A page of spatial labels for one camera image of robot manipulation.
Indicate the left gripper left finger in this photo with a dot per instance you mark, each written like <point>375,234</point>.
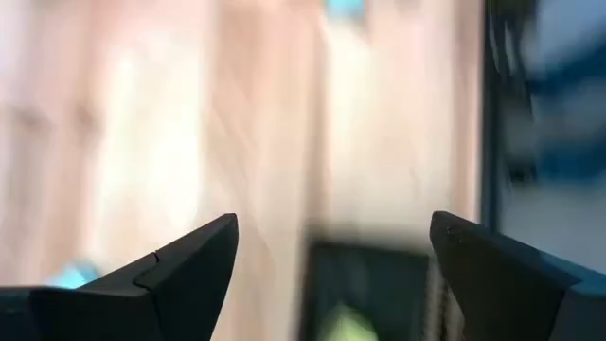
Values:
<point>189,284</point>

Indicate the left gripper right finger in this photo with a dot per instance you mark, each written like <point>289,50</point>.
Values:
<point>497,293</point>

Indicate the long blue foam block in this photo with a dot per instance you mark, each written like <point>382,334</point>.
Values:
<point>345,8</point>
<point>71,277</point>

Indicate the black plastic basket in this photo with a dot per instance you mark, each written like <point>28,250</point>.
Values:
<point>364,274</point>

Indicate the black aluminium table frame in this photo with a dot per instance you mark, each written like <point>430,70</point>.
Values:
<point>490,118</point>

